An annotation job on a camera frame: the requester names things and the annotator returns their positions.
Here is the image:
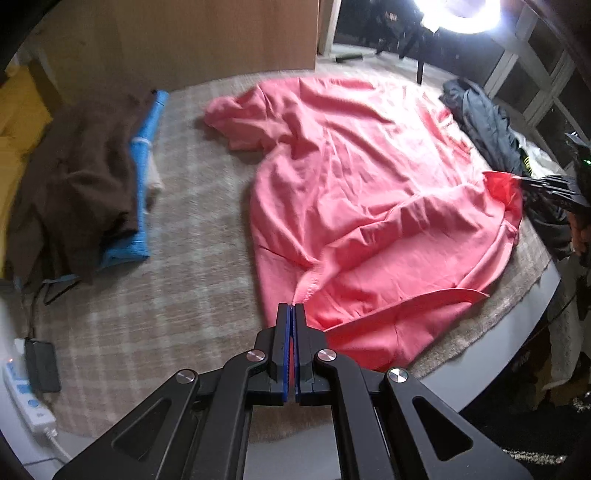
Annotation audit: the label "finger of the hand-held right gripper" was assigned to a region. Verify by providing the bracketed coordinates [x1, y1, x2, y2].
[521, 175, 578, 189]
[526, 185, 591, 206]

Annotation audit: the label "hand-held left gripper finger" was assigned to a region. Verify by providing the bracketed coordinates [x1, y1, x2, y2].
[53, 303, 293, 480]
[292, 303, 532, 480]

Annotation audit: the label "dark grey jacket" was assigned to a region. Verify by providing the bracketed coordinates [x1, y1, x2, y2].
[462, 85, 528, 177]

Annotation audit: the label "pink shirt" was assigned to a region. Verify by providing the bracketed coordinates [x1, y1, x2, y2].
[203, 78, 525, 372]

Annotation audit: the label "person's right hand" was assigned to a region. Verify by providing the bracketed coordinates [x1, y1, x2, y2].
[570, 208, 591, 268]

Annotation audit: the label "white printed garment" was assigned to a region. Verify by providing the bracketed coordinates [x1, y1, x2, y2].
[517, 136, 561, 181]

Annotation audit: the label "pink plaid blanket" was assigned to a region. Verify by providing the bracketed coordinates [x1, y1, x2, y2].
[0, 58, 555, 444]

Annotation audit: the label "black pants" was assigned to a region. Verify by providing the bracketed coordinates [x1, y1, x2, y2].
[438, 78, 472, 116]

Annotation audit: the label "black tripod stand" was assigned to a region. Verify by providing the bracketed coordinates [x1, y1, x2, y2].
[376, 14, 439, 86]

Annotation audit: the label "blue cloth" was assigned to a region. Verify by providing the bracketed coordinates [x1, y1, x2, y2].
[99, 90, 170, 271]

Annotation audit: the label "black power brick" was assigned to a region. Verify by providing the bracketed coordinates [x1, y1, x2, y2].
[24, 338, 62, 393]

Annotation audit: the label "brown cloth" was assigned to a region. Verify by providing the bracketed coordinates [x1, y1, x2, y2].
[4, 92, 158, 284]

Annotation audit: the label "white power strip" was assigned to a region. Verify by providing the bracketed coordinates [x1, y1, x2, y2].
[2, 339, 58, 437]

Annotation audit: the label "light wooden panel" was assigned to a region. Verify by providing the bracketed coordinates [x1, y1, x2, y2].
[41, 0, 320, 93]

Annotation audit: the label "yellow wooden board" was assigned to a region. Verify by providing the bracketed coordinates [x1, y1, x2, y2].
[0, 65, 54, 195]

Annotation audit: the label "ring light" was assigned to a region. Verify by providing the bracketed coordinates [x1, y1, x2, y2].
[416, 0, 502, 36]

